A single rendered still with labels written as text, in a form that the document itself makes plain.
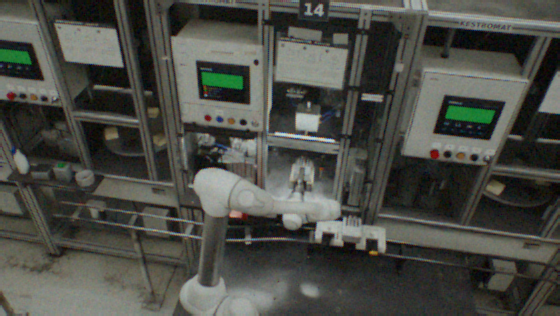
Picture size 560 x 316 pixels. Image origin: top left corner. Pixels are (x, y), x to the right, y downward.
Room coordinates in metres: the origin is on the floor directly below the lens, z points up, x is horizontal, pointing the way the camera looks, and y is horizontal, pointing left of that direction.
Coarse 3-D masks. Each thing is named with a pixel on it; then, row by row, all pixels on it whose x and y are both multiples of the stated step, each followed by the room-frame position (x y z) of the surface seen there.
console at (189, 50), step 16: (176, 48) 1.83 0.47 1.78; (192, 48) 1.82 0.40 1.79; (208, 48) 1.81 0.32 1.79; (224, 48) 1.80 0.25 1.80; (240, 48) 1.79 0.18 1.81; (256, 48) 1.77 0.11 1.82; (176, 64) 1.83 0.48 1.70; (192, 64) 1.82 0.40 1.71; (208, 64) 1.79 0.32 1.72; (224, 64) 1.79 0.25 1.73; (240, 64) 1.79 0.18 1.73; (256, 64) 1.78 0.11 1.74; (176, 80) 1.83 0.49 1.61; (192, 80) 1.82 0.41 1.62; (256, 80) 1.77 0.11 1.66; (192, 96) 1.82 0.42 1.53; (256, 96) 1.77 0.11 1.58; (192, 112) 1.82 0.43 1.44; (208, 112) 1.81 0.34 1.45; (224, 112) 1.80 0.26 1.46; (240, 112) 1.79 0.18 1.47; (256, 112) 1.77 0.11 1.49; (240, 128) 1.79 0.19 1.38; (256, 128) 1.77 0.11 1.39
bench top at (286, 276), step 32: (224, 256) 1.54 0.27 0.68; (256, 256) 1.55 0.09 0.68; (288, 256) 1.55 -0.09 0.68; (320, 256) 1.56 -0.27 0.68; (352, 256) 1.57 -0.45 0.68; (384, 256) 1.58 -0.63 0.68; (416, 256) 1.59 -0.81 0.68; (448, 256) 1.60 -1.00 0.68; (256, 288) 1.34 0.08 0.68; (288, 288) 1.35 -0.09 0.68; (320, 288) 1.35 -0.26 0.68; (352, 288) 1.36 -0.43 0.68; (384, 288) 1.37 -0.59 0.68; (416, 288) 1.38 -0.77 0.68; (448, 288) 1.39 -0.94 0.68
